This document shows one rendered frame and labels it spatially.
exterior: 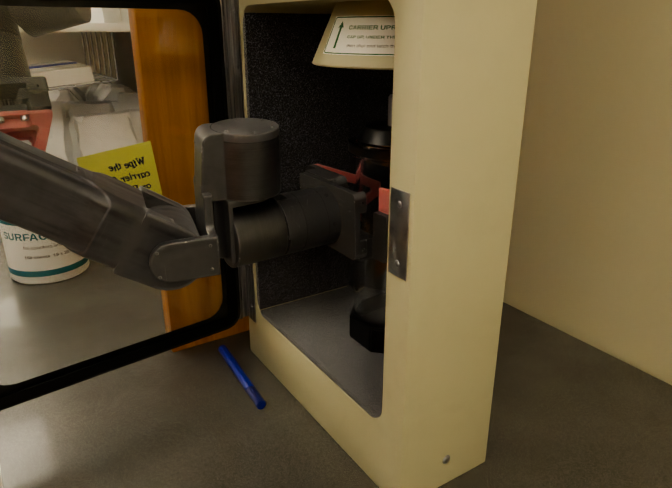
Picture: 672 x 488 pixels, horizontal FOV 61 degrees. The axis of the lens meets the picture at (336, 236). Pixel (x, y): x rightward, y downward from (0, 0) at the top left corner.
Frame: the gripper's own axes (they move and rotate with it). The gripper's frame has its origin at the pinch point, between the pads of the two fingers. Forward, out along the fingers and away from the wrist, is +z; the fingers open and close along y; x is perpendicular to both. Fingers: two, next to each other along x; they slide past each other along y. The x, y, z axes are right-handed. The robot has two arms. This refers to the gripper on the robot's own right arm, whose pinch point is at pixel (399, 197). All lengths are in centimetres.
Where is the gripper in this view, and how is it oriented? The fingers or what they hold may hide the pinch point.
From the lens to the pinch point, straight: 60.4
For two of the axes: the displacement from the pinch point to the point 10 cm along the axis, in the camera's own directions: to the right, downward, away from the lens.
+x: 0.3, 9.3, 3.6
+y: -5.3, -2.9, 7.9
